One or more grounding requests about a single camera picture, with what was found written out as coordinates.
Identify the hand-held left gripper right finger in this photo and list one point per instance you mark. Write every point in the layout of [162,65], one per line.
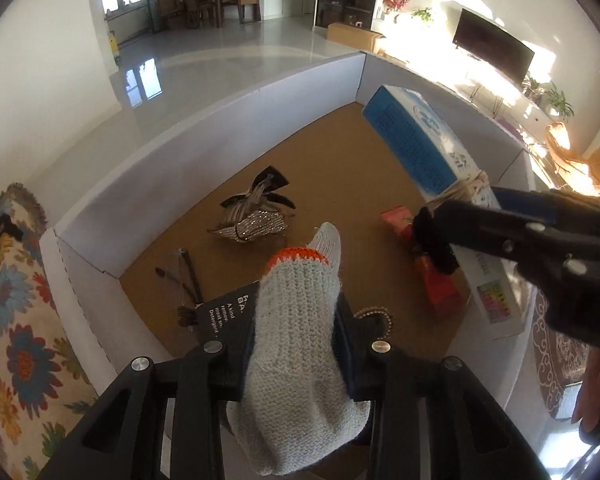
[365,365]

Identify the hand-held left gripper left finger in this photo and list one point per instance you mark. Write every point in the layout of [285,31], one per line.
[225,367]

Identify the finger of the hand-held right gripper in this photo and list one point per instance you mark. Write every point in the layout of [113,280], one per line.
[527,205]
[480,230]

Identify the rhinestone loop hair clip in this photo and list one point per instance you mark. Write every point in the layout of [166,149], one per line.
[377,317]

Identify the white knit glove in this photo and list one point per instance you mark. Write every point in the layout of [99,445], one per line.
[295,340]

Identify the red candy-shaped packet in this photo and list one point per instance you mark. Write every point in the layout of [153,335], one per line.
[442,295]

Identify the clear eyeglasses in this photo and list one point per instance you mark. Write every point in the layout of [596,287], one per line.
[192,275]

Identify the blue and white carton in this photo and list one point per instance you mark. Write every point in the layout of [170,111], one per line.
[415,135]

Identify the rhinestone bow hair clip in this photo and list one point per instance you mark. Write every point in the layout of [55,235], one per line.
[252,220]

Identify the white cardboard box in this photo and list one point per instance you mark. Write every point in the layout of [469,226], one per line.
[205,125]

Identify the orange lounge chair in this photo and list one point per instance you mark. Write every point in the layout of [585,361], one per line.
[575,160]

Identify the white television cabinet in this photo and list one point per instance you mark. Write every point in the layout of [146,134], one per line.
[520,110]

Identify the large green potted plant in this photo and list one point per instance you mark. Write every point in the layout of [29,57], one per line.
[560,102]

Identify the small green potted plant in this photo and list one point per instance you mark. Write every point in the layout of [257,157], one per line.
[532,87]

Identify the black television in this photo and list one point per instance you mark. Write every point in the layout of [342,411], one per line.
[492,45]

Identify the floral patterned cloth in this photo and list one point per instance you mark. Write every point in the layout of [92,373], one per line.
[25,360]

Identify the leafy green plant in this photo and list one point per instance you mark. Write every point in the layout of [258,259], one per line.
[422,14]

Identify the brown cardboard box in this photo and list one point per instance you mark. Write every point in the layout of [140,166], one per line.
[355,37]

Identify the red flower bouquet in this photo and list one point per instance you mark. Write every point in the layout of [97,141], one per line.
[394,2]

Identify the dark wooden dining chair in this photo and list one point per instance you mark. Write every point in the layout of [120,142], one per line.
[170,10]

